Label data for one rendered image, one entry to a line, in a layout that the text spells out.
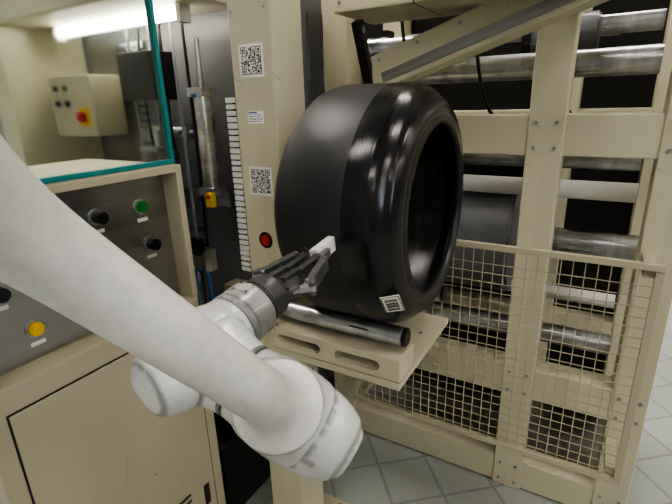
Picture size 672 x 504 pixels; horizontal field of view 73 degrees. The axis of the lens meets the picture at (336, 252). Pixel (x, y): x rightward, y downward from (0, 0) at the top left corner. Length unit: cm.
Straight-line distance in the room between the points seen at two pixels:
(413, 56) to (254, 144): 52
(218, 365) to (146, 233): 89
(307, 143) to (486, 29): 62
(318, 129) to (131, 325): 66
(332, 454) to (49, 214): 37
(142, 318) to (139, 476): 108
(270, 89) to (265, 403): 86
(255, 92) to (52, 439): 90
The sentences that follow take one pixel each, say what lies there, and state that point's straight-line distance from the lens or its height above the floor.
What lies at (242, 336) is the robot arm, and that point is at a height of 113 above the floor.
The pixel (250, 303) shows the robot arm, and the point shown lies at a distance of 66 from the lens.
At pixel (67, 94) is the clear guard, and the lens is 113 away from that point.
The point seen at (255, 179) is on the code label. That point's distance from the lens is 122.
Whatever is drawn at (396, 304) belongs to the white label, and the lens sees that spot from 94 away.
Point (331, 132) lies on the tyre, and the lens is 92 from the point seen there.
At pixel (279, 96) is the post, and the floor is 143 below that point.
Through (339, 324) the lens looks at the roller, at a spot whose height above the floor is 90.
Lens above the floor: 141
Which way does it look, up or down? 18 degrees down
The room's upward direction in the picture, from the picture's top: 2 degrees counter-clockwise
